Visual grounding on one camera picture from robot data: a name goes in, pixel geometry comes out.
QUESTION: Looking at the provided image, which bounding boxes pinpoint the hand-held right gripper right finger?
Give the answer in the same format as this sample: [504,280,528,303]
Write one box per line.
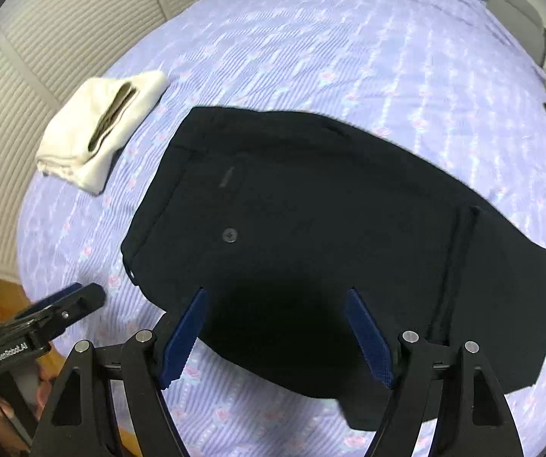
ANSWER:
[344,287,525,457]

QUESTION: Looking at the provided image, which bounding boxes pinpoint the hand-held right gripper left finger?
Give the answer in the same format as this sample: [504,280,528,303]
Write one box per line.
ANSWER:
[28,287,208,457]

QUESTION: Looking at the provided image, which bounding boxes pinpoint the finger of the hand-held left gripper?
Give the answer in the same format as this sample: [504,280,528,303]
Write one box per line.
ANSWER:
[18,284,86,320]
[30,283,107,339]

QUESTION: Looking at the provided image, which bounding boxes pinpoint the black pants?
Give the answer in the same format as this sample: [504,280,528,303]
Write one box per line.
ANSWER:
[121,106,546,432]

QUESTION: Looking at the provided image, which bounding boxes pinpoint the folded cream cloth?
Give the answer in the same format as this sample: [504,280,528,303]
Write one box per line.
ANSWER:
[35,70,168,195]

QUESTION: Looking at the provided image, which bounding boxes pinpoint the purple striped blanket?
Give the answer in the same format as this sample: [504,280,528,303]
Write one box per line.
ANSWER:
[16,0,546,457]

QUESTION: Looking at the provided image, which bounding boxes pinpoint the grey upholstered bed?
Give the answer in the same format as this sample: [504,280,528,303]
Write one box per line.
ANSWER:
[449,0,546,68]

